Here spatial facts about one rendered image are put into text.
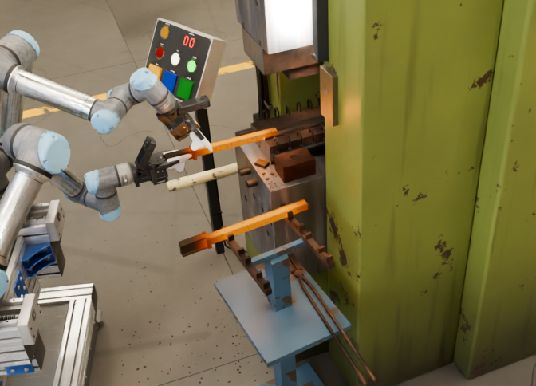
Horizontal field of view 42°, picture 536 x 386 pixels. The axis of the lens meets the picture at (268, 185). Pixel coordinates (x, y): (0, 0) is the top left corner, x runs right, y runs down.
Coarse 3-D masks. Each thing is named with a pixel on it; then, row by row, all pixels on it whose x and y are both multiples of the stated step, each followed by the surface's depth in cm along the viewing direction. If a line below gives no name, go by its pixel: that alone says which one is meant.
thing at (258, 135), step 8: (272, 128) 251; (240, 136) 248; (248, 136) 247; (256, 136) 248; (264, 136) 249; (216, 144) 244; (224, 144) 244; (232, 144) 246; (240, 144) 247; (168, 152) 241; (176, 152) 241; (184, 152) 241; (192, 152) 241; (200, 152) 243; (208, 152) 244
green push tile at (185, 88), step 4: (180, 80) 280; (184, 80) 278; (180, 84) 280; (184, 84) 278; (188, 84) 277; (192, 84) 276; (180, 88) 280; (184, 88) 278; (188, 88) 277; (192, 88) 276; (180, 92) 280; (184, 92) 278; (188, 92) 277; (180, 96) 280; (184, 96) 278; (188, 96) 277
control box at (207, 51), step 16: (160, 32) 288; (176, 32) 282; (192, 32) 277; (176, 48) 282; (192, 48) 276; (208, 48) 271; (224, 48) 276; (160, 64) 288; (176, 64) 282; (208, 64) 273; (160, 80) 288; (192, 80) 276; (208, 80) 276; (176, 96) 282; (192, 96) 277; (208, 96) 280
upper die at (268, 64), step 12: (252, 48) 232; (300, 48) 227; (312, 48) 229; (252, 60) 236; (264, 60) 225; (276, 60) 226; (288, 60) 228; (300, 60) 230; (312, 60) 231; (264, 72) 227; (276, 72) 229
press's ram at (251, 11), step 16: (240, 0) 231; (256, 0) 216; (272, 0) 209; (288, 0) 211; (304, 0) 213; (240, 16) 236; (256, 16) 219; (272, 16) 212; (288, 16) 214; (304, 16) 216; (256, 32) 224; (272, 32) 215; (288, 32) 217; (304, 32) 219; (272, 48) 218; (288, 48) 220
